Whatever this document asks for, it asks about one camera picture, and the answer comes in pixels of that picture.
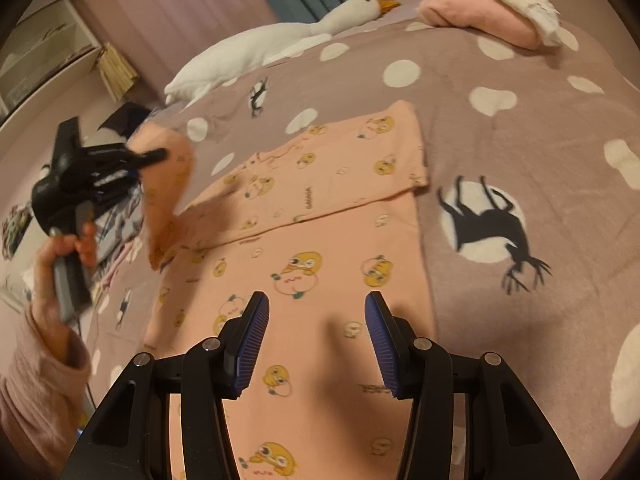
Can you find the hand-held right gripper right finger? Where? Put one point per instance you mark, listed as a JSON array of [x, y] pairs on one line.
[[382, 345]]

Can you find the pink curtain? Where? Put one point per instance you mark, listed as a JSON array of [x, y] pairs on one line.
[[175, 5]]

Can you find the bluish printed cloth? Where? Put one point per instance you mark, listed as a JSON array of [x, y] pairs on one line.
[[117, 225]]

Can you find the tan striped box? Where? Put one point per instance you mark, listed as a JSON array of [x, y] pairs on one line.
[[117, 72]]

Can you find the white shelf unit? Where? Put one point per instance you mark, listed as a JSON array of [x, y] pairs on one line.
[[45, 40]]

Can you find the person's left hand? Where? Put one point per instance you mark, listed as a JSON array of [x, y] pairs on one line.
[[45, 285]]

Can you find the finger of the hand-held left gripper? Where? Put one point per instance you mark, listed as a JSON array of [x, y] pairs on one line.
[[150, 155]]

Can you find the purple polka dot blanket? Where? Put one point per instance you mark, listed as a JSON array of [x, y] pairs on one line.
[[500, 135]]

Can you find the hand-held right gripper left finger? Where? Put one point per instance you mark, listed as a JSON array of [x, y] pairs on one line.
[[252, 340]]

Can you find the pink duck print garment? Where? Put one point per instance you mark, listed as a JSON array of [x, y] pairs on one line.
[[310, 240]]

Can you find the dark cloth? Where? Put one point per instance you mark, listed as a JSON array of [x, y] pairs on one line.
[[122, 120]]

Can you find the white goose plush toy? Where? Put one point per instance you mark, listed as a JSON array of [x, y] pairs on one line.
[[240, 50]]

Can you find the folded pink cloth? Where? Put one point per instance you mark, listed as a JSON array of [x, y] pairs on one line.
[[465, 12]]

